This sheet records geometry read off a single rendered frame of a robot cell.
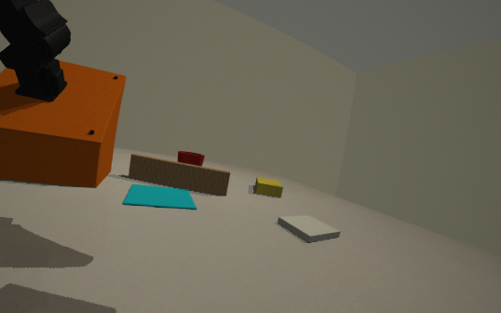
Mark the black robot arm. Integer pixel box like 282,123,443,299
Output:
0,0,71,102

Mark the yellow rectangular block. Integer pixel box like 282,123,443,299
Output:
255,177,283,197

